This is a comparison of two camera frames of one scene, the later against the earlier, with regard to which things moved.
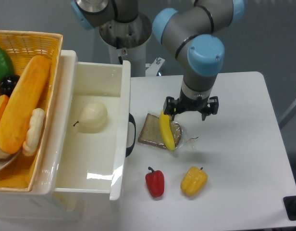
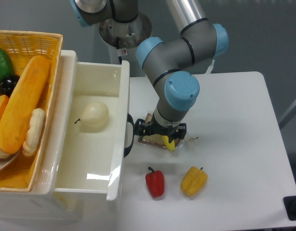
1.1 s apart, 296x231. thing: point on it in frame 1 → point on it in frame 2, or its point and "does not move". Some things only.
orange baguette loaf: x=21 y=103 does not move
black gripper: x=204 y=103 → x=142 y=128
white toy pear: x=93 y=119 does not move
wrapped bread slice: x=150 y=133 does not move
